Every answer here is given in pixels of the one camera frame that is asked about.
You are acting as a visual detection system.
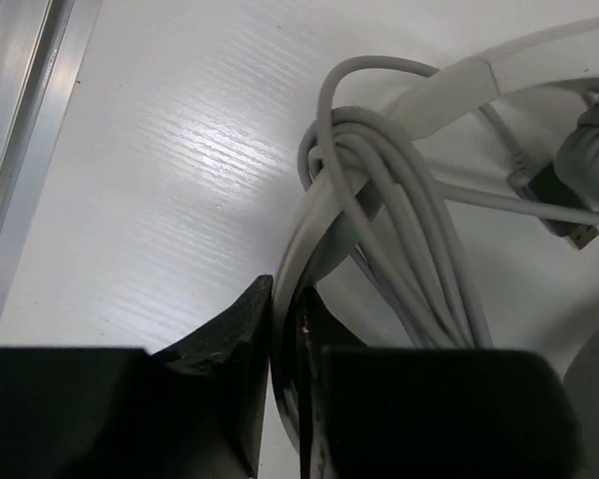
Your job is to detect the grey headphone usb cable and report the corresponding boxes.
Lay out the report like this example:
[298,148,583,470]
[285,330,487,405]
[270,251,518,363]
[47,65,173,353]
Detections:
[297,55,599,350]

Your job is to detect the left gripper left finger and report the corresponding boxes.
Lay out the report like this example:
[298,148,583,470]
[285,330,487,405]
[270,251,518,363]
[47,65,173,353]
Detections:
[0,275,273,478]

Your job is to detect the aluminium frame rail left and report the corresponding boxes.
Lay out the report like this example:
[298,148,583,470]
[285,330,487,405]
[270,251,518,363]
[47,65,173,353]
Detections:
[0,1,102,318]

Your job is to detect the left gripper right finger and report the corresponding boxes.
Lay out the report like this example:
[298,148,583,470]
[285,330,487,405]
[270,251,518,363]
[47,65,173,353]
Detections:
[294,289,582,478]

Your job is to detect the white grey headphones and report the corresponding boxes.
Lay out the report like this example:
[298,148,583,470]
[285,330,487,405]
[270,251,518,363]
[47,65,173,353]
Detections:
[271,17,599,478]

